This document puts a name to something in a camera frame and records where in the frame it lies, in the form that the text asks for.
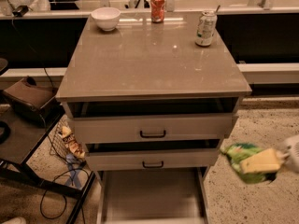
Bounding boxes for open bottom drawer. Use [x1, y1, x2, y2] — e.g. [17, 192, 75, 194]
[96, 168, 209, 224]

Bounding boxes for wire mesh basket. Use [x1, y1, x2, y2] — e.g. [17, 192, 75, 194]
[50, 116, 85, 162]

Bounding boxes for white ceramic bowl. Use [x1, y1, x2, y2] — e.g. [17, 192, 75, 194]
[91, 7, 121, 31]

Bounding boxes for white green soda can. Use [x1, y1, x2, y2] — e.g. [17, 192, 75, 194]
[195, 10, 217, 47]

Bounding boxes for drawer with black handle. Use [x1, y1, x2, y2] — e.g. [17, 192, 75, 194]
[86, 148, 219, 171]
[69, 113, 237, 144]

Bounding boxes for snack bag in basket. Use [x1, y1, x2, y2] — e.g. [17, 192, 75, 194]
[62, 126, 85, 159]

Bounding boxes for black power adapter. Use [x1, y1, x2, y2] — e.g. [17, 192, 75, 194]
[12, 5, 29, 17]

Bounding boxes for middle drawer with black handle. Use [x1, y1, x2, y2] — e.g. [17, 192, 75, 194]
[86, 148, 219, 171]

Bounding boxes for green rice chip bag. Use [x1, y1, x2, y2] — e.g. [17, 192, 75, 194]
[221, 143, 277, 184]

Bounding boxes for grey drawer cabinet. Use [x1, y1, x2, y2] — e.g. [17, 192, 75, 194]
[55, 11, 252, 224]

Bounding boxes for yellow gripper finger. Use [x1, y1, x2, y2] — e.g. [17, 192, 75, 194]
[240, 148, 289, 174]

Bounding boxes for black floor cable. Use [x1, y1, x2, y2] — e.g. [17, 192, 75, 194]
[39, 161, 92, 224]

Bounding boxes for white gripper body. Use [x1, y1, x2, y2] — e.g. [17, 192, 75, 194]
[283, 135, 299, 173]

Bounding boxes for top drawer with black handle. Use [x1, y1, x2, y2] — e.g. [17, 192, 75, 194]
[69, 113, 237, 144]

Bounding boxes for orange soda can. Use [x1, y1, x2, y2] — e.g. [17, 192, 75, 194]
[150, 0, 164, 23]

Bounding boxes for black side table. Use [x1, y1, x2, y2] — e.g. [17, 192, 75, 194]
[0, 105, 95, 224]

